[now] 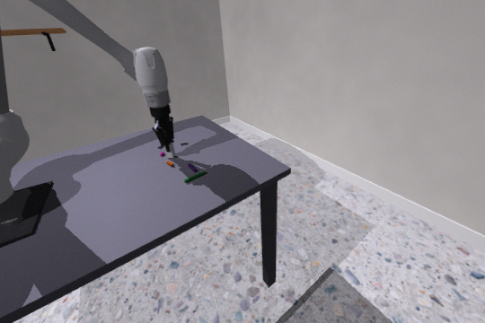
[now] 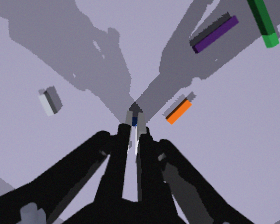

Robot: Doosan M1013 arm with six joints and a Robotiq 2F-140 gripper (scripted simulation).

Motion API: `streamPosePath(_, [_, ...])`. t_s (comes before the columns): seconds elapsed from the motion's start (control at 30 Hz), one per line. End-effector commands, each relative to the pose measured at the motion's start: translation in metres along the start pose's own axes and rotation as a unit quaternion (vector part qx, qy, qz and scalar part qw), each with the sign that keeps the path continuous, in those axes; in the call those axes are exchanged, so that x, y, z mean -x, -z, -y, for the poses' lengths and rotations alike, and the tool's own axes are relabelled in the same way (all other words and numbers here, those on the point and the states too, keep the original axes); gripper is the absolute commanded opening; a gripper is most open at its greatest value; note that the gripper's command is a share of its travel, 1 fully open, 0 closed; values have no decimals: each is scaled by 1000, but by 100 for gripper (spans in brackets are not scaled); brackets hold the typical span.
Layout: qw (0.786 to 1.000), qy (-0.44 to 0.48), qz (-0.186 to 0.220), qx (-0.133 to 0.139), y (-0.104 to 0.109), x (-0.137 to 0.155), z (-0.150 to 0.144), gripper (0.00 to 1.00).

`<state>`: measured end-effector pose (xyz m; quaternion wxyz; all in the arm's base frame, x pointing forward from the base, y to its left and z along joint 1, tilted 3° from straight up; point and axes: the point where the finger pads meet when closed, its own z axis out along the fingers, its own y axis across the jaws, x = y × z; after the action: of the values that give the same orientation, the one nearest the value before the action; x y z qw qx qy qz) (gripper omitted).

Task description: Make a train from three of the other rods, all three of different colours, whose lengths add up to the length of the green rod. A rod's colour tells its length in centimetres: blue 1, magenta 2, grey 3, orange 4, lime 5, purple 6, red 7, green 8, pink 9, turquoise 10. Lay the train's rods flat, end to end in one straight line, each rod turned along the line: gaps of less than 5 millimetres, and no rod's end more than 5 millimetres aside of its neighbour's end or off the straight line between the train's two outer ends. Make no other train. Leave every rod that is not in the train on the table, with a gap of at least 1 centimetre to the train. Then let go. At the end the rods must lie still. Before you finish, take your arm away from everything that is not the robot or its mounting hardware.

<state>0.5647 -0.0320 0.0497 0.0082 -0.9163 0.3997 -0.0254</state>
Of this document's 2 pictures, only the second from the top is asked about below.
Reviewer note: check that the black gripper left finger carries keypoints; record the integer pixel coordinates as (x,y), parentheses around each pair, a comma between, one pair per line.
(44,199)

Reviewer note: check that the green rod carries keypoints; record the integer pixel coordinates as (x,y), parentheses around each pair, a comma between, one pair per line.
(264,22)

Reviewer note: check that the purple rod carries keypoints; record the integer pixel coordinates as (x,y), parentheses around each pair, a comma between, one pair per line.
(214,35)

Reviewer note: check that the small blue block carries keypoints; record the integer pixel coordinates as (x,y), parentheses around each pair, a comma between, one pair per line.
(134,121)

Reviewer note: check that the light grey rectangular block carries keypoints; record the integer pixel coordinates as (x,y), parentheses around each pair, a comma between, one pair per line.
(48,104)

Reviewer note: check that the orange rod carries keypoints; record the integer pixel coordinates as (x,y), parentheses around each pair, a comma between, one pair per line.
(178,111)

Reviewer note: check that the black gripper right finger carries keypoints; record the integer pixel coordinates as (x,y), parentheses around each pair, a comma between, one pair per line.
(198,200)

